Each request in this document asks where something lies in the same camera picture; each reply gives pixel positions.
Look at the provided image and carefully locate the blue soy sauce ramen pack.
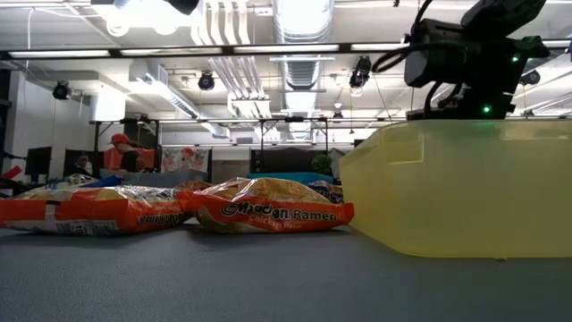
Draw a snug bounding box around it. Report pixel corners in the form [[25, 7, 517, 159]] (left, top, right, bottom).
[[44, 173, 124, 190], [307, 180, 344, 205]]

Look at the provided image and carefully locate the orange chicken ramen pack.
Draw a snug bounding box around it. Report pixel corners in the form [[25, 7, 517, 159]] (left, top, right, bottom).
[[0, 185, 200, 237], [176, 180, 215, 192], [192, 177, 356, 235]]

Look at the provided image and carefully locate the dark board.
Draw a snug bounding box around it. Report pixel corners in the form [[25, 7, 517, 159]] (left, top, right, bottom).
[[249, 148, 332, 174]]

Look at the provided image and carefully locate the blue plastic bin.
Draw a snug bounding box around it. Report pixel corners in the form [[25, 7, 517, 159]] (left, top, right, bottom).
[[246, 172, 337, 186]]

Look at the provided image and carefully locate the green plant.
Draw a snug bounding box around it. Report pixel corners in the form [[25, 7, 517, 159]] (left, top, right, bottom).
[[311, 153, 334, 176]]

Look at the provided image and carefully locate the cartoon poster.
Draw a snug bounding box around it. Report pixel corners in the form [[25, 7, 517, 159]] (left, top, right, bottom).
[[160, 147, 211, 174]]

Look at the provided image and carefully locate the black ceiling spotlight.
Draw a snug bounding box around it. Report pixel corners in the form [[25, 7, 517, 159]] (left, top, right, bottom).
[[52, 80, 72, 102], [519, 70, 542, 87], [198, 71, 216, 92], [348, 55, 373, 89]]

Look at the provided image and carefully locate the orange panel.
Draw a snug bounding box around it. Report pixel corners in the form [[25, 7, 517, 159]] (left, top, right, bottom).
[[103, 147, 156, 172]]

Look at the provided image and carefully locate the person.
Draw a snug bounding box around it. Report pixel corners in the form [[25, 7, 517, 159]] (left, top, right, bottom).
[[109, 132, 140, 174], [71, 154, 95, 177]]

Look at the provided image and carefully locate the yellow plastic bin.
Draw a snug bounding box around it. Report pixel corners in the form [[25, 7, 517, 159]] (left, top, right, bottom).
[[338, 118, 572, 259]]

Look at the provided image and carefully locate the black background station frame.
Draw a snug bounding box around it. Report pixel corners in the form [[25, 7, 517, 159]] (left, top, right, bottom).
[[88, 116, 406, 180]]

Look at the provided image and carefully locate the silver ventilation duct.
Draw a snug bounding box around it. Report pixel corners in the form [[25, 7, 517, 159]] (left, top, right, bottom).
[[272, 0, 335, 90]]

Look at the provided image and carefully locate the white wall box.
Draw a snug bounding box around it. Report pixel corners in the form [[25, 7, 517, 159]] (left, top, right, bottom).
[[88, 93, 127, 123]]

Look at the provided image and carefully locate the black curved handle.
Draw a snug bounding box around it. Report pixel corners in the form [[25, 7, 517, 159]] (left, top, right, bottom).
[[0, 176, 35, 199]]

